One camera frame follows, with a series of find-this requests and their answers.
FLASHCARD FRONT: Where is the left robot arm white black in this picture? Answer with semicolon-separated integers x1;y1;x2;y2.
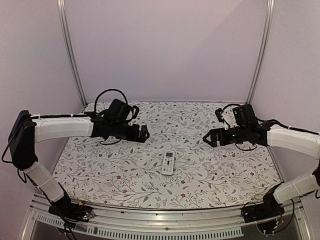
5;99;150;222

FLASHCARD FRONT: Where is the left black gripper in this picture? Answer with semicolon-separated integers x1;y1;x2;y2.
110;121;150;143

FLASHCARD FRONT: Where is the right aluminium frame post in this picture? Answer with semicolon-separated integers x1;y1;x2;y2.
246;0;276;104

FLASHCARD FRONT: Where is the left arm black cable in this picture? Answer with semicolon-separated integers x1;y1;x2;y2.
93;89;129;113

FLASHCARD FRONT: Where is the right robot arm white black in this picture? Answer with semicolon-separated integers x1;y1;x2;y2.
202;104;320;222

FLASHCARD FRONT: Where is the aluminium frame post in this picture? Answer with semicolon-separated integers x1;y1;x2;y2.
246;0;276;104
56;0;88;107

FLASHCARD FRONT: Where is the left aluminium frame post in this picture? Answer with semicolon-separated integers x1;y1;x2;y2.
56;0;88;107

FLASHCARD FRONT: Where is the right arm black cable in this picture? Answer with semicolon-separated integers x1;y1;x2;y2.
221;103;247;112

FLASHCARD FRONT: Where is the floral patterned table mat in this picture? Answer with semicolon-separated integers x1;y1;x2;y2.
53;102;281;209

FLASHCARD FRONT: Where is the aluminium front rail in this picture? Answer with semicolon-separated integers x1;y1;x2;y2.
21;192;315;240

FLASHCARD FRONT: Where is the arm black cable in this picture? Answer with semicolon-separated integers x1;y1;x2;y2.
221;103;247;112
93;89;129;113

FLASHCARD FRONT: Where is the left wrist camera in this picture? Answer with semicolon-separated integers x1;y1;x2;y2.
128;105;140;122

